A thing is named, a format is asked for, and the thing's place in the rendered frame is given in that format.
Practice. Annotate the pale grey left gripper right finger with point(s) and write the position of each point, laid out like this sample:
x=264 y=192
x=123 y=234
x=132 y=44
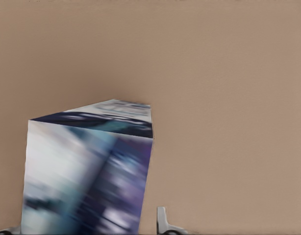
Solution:
x=162 y=220

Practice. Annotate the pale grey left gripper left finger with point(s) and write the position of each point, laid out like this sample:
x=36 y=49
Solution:
x=12 y=230

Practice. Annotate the blue and white printed box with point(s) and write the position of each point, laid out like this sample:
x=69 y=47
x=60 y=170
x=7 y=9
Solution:
x=86 y=171

